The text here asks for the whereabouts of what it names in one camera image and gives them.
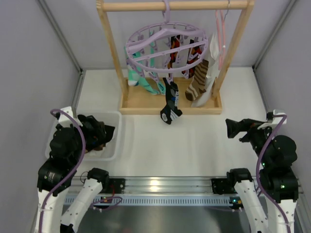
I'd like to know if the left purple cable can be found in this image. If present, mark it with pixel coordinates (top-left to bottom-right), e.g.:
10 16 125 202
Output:
37 109 123 233

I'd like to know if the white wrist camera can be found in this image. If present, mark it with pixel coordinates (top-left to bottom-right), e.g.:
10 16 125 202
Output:
257 109 286 130
58 106 82 128

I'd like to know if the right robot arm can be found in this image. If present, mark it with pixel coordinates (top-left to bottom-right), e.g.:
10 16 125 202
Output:
225 112 298 233

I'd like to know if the purple round clip hanger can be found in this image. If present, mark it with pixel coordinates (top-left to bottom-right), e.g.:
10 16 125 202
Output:
124 0 209 82

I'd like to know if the brown striped sock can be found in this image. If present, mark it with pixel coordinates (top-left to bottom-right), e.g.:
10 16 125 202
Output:
185 59 209 101

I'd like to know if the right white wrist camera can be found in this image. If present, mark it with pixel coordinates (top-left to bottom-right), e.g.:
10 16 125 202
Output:
257 109 286 130

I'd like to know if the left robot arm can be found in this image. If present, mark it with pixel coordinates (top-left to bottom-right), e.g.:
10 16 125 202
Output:
35 111 115 233

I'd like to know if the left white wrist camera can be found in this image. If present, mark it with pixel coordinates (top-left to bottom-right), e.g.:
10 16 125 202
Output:
58 106 82 128

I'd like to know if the pink clothes hanger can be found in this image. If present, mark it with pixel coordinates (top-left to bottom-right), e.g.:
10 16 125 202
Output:
215 10 228 71

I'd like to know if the black grey sock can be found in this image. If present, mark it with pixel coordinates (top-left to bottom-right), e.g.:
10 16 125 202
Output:
160 78 183 125

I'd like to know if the red black argyle sock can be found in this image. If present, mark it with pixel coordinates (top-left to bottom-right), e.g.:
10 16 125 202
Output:
167 35 180 69

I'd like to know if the white hanging cloth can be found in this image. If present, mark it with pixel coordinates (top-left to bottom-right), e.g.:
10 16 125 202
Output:
191 33 220 108

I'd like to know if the aluminium mounting rail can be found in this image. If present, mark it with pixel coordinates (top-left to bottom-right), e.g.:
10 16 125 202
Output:
94 176 242 207

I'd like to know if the white plastic basket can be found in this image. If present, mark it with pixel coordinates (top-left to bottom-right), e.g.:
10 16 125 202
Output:
44 111 122 162

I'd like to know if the wooden clothes rack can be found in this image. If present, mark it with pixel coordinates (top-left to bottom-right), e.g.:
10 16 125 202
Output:
96 0 254 122

